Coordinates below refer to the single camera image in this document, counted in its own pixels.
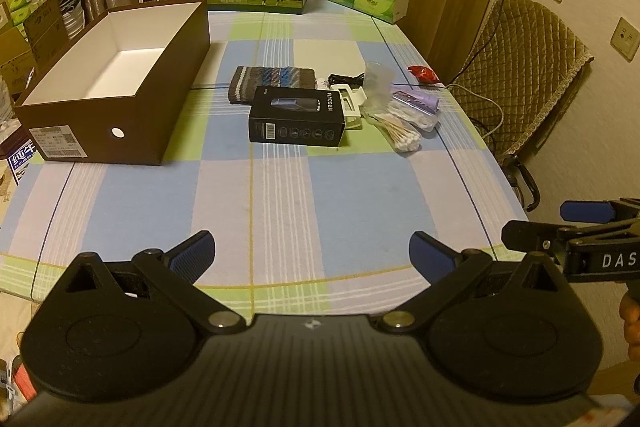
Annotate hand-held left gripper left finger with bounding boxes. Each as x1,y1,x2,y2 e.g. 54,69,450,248
47,230,248,335

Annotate red packet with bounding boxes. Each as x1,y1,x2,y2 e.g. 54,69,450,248
407,65,441,86

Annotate loose green tissue packs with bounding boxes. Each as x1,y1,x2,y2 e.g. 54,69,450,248
7,0,46,25

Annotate small blue milk carton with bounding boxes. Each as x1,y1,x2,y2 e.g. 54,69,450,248
4,138,42,186

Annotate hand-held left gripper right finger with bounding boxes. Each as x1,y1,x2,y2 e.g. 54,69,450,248
380,232,576,334

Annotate black product box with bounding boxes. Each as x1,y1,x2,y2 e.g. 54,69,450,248
248,85,347,148

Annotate brown cardboard storage box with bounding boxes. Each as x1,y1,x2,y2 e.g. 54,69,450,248
13,0,211,166

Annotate cotton swab bag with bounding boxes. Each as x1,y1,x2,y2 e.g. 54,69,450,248
361,61,422,154

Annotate person's right hand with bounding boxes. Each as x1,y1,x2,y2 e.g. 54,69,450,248
620,292,640,338

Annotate clear floss pick box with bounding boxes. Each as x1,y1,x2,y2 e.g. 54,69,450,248
385,97,441,132

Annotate white cable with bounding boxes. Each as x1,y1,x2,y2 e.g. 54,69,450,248
446,82,503,140

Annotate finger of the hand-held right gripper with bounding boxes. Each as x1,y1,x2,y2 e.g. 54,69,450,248
560,197,640,224
501,220,568,253

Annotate striped knit cloth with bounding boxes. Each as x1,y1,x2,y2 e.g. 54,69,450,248
227,65,317,106

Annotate purple tube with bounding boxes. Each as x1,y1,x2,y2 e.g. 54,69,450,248
392,90,440,116

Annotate white plastic packaging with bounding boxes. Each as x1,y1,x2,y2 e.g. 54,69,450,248
327,83,366,122

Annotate stack of white tubs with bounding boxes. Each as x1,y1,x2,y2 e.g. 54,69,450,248
60,0,87,38

